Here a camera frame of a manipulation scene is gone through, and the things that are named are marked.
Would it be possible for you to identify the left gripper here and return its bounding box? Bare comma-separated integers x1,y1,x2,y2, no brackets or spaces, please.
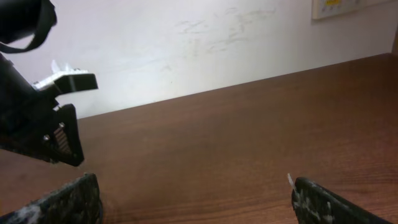
1,56,85,167

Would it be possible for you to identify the wall poster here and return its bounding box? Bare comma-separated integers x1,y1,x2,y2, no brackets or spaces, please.
312,0,395,20

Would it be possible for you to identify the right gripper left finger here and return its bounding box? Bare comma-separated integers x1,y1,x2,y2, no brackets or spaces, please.
1,173,103,224

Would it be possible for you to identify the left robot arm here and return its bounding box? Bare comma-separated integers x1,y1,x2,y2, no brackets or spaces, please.
1,0,98,167

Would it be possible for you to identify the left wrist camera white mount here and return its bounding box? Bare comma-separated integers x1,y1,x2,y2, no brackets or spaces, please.
31,60,98,95

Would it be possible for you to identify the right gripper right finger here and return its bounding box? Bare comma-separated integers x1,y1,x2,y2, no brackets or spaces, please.
287,174,391,224

